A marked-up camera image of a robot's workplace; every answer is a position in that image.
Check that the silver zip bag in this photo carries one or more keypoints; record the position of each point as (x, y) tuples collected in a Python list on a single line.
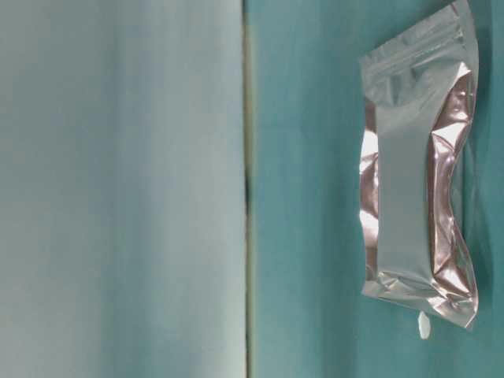
[(420, 98)]

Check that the white tape marker middle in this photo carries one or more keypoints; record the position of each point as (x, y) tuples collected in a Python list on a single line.
[(424, 325)]

